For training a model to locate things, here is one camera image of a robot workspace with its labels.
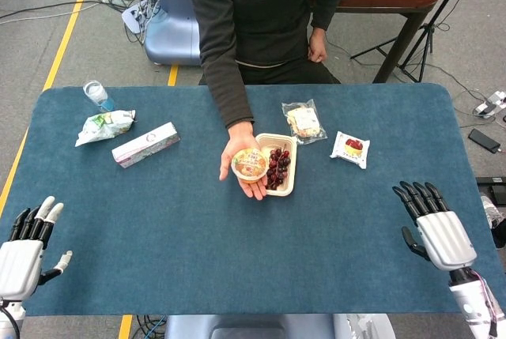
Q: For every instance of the person right hand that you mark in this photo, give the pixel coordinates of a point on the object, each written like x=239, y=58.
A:
x=237, y=143

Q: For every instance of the person left hand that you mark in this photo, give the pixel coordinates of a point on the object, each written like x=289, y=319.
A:
x=318, y=47

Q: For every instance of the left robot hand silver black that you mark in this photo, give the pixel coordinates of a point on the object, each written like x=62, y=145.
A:
x=20, y=260

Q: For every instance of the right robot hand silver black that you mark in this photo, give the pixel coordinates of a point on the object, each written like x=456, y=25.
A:
x=446, y=238

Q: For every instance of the round snack cup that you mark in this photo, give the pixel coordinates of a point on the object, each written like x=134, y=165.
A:
x=249, y=164

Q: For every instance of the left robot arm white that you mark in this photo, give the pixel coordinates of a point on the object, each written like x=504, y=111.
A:
x=10, y=321

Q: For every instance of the person right forearm dark sleeve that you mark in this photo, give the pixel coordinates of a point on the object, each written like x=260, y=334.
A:
x=229, y=78

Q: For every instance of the red grape bunch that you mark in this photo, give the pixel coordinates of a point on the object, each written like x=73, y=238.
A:
x=278, y=167

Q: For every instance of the beige paper food tray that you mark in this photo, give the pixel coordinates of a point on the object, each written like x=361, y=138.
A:
x=286, y=145

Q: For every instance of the grey white striped object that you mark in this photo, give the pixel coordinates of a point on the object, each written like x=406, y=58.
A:
x=492, y=210

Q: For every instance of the person torso dark sweater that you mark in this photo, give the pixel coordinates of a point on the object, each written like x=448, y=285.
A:
x=261, y=11

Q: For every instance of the black foot pedal box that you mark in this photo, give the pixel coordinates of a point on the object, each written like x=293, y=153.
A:
x=492, y=185

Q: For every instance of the clear snack packet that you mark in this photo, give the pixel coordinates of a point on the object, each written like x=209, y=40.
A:
x=304, y=121

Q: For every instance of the pink white long carton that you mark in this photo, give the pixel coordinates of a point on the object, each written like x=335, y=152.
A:
x=146, y=144

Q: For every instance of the black smartphone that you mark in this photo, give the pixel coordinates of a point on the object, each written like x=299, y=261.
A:
x=484, y=140

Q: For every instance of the white cake packet red print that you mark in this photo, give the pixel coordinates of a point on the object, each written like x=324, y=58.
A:
x=351, y=149

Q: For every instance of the black tripod stand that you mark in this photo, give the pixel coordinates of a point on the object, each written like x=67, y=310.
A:
x=431, y=27

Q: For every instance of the blue felt table cloth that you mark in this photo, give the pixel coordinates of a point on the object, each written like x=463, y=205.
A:
x=158, y=236

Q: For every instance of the blue grey machine base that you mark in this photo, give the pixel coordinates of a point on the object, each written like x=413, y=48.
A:
x=174, y=31

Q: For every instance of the green white crumpled snack bag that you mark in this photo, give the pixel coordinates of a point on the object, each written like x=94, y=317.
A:
x=104, y=125

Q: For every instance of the white power strip with plugs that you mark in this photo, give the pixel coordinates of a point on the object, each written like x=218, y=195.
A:
x=492, y=104

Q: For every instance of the clear plastic cup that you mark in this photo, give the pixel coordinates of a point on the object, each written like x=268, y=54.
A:
x=97, y=95

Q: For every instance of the grey robot torso base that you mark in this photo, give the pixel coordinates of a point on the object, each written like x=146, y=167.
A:
x=245, y=327

